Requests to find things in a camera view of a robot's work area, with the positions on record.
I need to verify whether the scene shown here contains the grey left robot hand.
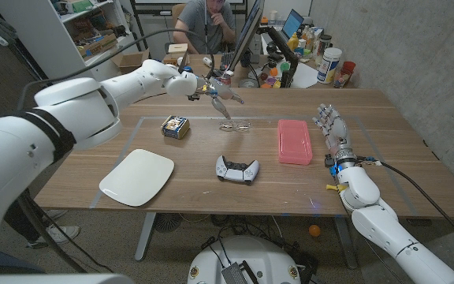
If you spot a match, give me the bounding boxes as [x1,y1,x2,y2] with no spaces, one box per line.
[195,77,246,121]

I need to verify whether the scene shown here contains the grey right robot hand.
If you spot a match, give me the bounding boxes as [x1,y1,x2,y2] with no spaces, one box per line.
[311,103,357,166]

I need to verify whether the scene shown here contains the clear frame glasses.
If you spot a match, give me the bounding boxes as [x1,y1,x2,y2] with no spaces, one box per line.
[218,120,251,133]

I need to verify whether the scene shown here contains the pink plastic tray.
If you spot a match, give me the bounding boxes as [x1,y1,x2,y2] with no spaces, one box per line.
[277,119,314,166]

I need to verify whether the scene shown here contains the white game controller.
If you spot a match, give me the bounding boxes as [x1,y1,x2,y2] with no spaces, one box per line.
[215,155,260,185]

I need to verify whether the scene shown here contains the white square plate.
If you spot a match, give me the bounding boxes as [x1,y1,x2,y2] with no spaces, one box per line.
[99,148,176,207]

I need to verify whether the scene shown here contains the black keyboard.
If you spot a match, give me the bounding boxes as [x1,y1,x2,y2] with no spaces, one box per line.
[219,51,236,72]

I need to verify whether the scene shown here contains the grey tape roll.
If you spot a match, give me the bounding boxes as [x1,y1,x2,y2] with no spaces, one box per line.
[237,77,260,89]

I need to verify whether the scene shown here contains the small printed tin box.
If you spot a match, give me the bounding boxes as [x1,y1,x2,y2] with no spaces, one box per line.
[160,114,191,140]

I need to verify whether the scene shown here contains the small tan box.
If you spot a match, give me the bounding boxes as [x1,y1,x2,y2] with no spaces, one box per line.
[167,43,189,55]

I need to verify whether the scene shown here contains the black computer monitor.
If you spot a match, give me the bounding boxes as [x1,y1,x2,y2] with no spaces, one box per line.
[226,0,266,73]

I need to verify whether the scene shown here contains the seated person grey shirt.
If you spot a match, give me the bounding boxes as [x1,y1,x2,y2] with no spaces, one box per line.
[172,0,237,55]

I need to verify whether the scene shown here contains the white wipes canister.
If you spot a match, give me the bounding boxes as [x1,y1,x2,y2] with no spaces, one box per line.
[316,47,343,84]

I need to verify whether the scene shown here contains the yellow bottle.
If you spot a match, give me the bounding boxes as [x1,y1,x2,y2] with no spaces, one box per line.
[287,32,300,52]

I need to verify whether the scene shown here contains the open cardboard box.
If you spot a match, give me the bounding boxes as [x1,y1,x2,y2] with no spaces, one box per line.
[110,50,151,75]

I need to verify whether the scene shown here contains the laptop with blue screen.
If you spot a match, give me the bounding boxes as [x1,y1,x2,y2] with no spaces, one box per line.
[281,8,305,40]

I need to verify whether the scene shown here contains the printed cardboard box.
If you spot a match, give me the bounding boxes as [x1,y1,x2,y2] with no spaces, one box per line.
[77,33,118,59]

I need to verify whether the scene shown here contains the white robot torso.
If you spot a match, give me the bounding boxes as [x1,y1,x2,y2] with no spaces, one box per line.
[187,235,302,284]

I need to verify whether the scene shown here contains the white shelf unit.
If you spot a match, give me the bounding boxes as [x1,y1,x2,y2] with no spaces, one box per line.
[0,0,140,86]

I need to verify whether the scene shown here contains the standing person dark trousers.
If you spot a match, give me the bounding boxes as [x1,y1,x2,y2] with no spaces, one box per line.
[4,196,81,249]

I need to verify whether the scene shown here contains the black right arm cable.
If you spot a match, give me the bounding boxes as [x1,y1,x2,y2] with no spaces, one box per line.
[359,157,454,252]

